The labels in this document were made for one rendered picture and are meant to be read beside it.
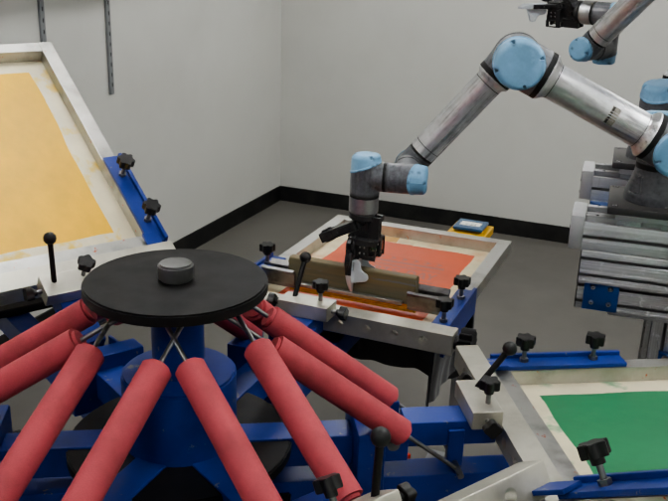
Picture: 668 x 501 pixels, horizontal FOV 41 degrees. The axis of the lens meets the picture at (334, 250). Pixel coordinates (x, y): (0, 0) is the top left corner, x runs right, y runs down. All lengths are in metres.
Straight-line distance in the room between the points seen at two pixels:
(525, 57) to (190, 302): 1.04
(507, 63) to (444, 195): 4.07
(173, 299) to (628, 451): 0.93
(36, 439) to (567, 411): 1.08
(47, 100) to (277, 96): 3.94
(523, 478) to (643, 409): 0.72
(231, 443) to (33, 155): 1.29
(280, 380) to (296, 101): 5.08
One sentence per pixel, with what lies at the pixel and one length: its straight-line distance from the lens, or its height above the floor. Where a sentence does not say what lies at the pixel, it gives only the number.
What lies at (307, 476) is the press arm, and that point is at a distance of 1.71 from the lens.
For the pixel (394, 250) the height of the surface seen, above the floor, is 0.95.
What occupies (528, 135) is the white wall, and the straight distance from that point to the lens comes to 5.93.
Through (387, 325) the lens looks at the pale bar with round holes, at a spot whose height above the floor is 1.04.
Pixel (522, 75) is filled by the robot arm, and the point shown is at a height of 1.59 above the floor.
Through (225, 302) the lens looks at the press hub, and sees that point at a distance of 1.43.
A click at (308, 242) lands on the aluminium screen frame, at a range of 2.71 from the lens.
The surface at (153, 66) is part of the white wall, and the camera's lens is 5.03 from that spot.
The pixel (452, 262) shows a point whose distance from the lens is 2.70.
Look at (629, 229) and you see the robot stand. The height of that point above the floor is 1.19.
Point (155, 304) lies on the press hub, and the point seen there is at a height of 1.32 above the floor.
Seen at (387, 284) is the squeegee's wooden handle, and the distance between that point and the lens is 2.30.
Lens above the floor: 1.88
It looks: 20 degrees down
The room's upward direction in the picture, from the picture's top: 2 degrees clockwise
